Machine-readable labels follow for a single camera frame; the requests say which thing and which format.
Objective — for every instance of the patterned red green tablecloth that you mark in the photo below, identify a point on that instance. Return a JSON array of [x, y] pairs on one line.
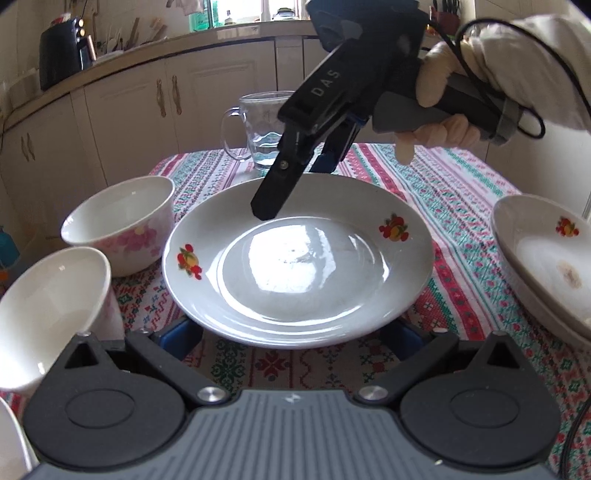
[[461, 184]]

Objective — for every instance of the white floral bowl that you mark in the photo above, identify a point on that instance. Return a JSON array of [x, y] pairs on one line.
[[115, 207], [46, 304], [9, 438]]

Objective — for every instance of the person's right hand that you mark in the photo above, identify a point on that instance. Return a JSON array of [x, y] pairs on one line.
[[436, 74]]

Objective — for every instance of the beige kitchen countertop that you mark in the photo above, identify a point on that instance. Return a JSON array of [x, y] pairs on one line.
[[194, 37]]

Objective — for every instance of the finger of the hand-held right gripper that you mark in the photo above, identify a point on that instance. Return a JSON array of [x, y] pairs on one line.
[[277, 184], [339, 147]]

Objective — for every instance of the white plate fruit print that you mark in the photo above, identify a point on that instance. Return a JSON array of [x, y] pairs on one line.
[[549, 321], [300, 286], [545, 240]]

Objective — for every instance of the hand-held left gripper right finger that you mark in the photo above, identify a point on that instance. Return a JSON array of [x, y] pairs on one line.
[[406, 341]]

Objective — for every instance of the knife block with knives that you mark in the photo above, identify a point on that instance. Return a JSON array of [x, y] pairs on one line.
[[445, 18]]

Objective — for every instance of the glass jar green lid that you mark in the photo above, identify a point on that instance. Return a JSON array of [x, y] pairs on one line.
[[282, 14]]

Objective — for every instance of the white kitchen cabinets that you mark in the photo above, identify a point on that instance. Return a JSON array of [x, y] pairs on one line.
[[129, 120]]

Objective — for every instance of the blue thermos jug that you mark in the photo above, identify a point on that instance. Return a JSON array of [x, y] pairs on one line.
[[7, 249]]

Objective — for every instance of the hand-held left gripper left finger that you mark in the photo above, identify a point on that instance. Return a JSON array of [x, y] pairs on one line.
[[180, 339]]

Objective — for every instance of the clear glass mug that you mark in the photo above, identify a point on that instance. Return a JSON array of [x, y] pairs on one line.
[[258, 129]]

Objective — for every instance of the utensil rack with utensils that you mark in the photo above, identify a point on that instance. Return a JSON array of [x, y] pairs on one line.
[[115, 44]]

